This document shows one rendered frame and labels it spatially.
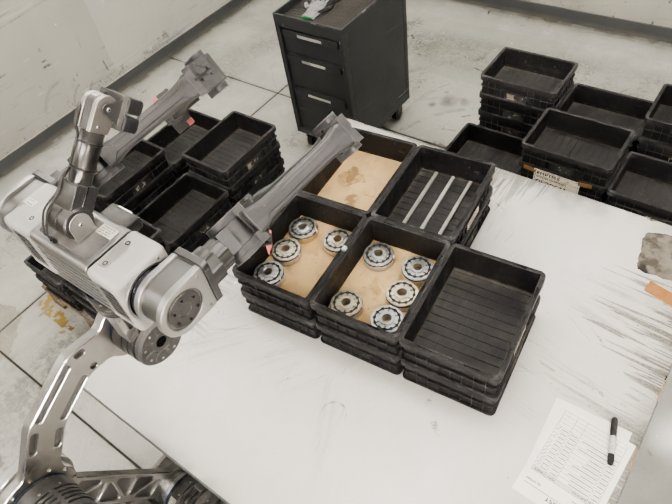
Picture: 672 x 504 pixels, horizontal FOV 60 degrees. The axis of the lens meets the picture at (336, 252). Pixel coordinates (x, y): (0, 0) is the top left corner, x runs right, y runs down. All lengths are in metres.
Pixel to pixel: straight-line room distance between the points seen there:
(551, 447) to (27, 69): 3.82
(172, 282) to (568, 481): 1.17
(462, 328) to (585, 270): 0.55
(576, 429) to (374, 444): 0.57
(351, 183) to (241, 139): 1.05
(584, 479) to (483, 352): 0.42
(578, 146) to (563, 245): 0.84
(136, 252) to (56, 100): 3.44
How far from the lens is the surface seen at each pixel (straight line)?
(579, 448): 1.82
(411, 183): 2.22
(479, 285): 1.90
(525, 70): 3.43
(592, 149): 2.95
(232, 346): 2.02
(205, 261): 1.17
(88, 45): 4.66
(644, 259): 2.24
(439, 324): 1.81
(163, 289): 1.16
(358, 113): 3.37
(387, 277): 1.92
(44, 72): 4.52
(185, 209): 3.02
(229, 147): 3.12
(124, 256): 1.22
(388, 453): 1.77
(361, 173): 2.28
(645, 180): 3.02
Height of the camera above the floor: 2.35
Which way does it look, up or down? 49 degrees down
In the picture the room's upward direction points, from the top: 11 degrees counter-clockwise
